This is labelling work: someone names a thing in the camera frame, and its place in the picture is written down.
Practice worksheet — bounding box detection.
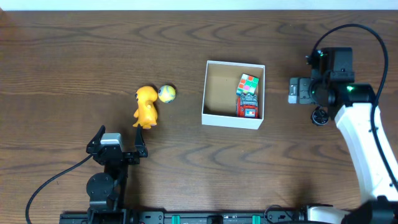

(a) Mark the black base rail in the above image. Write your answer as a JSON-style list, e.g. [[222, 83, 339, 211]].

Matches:
[[59, 209, 308, 224]]

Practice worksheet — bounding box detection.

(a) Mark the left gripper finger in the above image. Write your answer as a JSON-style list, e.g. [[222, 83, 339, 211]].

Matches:
[[86, 125, 106, 154], [134, 125, 148, 157]]

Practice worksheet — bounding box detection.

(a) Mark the small black round cap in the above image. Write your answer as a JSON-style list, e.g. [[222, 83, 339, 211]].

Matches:
[[310, 106, 329, 126]]

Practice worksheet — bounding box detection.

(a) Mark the orange dinosaur toy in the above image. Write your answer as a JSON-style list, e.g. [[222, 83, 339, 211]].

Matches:
[[132, 86, 158, 129]]

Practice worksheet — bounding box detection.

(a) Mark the left black cable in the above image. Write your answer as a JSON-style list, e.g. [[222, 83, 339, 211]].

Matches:
[[24, 153, 94, 224]]

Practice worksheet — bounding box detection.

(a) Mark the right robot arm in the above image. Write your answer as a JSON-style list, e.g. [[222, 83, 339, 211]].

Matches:
[[288, 47, 397, 223]]

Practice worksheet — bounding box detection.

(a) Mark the yellow grey ball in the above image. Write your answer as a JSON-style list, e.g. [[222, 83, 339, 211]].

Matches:
[[158, 85, 176, 103]]

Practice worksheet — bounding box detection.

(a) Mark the red toy robot car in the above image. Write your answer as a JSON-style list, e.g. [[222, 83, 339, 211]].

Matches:
[[236, 93, 259, 119]]

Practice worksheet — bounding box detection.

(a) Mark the white cardboard box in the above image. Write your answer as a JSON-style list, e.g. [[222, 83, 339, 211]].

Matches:
[[201, 60, 266, 129]]

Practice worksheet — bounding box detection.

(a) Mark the colourful puzzle cube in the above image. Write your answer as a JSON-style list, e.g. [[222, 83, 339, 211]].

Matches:
[[236, 73, 259, 96]]

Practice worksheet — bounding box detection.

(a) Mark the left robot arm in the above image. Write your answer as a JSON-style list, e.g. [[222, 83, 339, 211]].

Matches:
[[86, 126, 148, 224]]

